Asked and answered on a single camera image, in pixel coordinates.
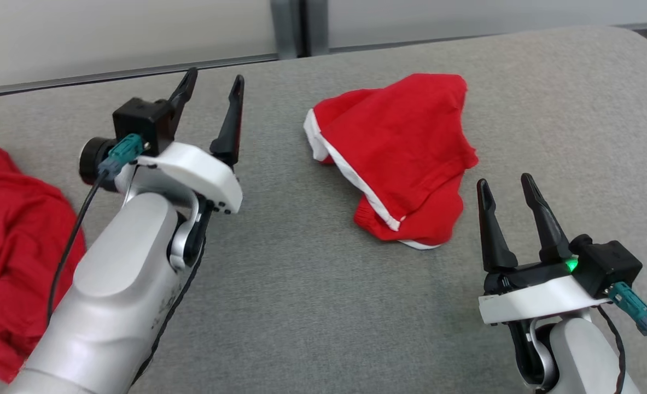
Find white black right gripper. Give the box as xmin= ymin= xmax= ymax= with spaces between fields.
xmin=477 ymin=173 xmax=611 ymax=326

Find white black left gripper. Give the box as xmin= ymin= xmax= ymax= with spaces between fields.
xmin=132 ymin=67 xmax=244 ymax=214

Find red shorts with white trim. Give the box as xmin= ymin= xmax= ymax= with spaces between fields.
xmin=304 ymin=73 xmax=479 ymax=251

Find red shirt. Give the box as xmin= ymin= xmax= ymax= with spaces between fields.
xmin=0 ymin=133 xmax=87 ymax=384

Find teal left camera connector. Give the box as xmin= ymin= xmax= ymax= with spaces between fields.
xmin=100 ymin=134 xmax=144 ymax=177

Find teal camera connector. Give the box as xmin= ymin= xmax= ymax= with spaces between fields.
xmin=608 ymin=282 xmax=647 ymax=335
xmin=100 ymin=134 xmax=144 ymax=177

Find grey partition post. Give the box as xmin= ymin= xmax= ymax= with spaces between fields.
xmin=304 ymin=0 xmax=330 ymax=56
xmin=270 ymin=0 xmax=301 ymax=60

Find teal right camera connector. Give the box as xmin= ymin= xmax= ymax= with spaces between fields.
xmin=608 ymin=282 xmax=647 ymax=335

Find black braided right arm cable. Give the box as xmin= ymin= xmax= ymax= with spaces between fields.
xmin=597 ymin=305 xmax=628 ymax=394

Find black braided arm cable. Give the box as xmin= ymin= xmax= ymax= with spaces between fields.
xmin=131 ymin=202 xmax=214 ymax=386
xmin=597 ymin=305 xmax=628 ymax=394

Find thin black left camera cable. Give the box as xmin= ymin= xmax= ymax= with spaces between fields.
xmin=46 ymin=170 xmax=108 ymax=326

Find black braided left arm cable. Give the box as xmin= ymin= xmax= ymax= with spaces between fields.
xmin=131 ymin=202 xmax=214 ymax=386

